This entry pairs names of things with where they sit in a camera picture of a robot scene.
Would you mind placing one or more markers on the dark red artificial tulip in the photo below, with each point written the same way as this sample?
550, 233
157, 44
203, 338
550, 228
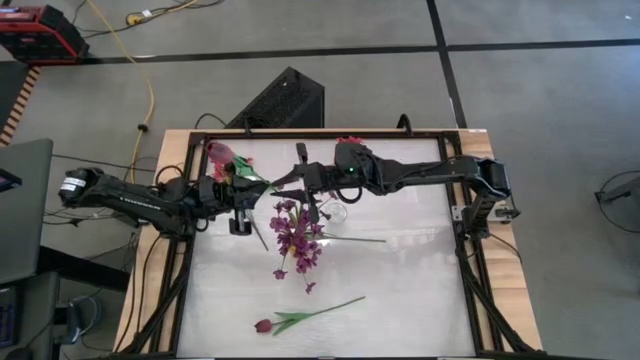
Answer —
220, 152
263, 326

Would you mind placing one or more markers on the black floor cabinet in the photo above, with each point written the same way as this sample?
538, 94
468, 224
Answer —
35, 310

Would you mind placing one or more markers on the red and black tool case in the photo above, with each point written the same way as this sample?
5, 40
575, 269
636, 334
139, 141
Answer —
45, 40

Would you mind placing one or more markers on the orange black striped strip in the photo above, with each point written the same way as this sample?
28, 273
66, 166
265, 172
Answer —
20, 105

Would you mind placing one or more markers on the black perforated box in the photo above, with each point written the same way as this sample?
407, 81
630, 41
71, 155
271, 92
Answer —
285, 100

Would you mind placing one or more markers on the white tabletop board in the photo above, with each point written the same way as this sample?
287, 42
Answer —
350, 272

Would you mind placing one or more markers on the clear glass vase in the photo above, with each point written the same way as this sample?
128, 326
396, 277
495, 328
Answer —
340, 215

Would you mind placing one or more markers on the white artificial tulip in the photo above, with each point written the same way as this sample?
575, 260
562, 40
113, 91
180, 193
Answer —
355, 238

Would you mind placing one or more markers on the black desk beam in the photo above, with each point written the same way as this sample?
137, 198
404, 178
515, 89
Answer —
85, 270

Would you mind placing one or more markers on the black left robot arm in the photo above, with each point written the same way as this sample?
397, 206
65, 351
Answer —
125, 200

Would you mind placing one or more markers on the black metal table frame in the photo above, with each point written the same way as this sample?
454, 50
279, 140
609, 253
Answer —
280, 135

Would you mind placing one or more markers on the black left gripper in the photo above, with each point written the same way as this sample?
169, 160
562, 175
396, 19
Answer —
220, 197

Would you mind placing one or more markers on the black arched clamp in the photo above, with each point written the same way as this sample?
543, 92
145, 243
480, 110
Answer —
404, 115

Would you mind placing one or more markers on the red artificial flower bunch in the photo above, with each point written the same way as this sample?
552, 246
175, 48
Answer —
350, 140
218, 175

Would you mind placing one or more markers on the yellow glass vase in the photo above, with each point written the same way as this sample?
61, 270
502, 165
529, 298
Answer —
292, 249

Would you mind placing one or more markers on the grey desk top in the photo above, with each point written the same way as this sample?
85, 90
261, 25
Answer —
25, 210

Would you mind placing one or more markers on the black round stand base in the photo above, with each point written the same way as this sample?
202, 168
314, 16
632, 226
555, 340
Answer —
622, 192

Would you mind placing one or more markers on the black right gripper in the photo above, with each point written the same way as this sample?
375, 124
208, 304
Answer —
322, 177

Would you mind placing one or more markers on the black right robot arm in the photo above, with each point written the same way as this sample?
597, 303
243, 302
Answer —
435, 170

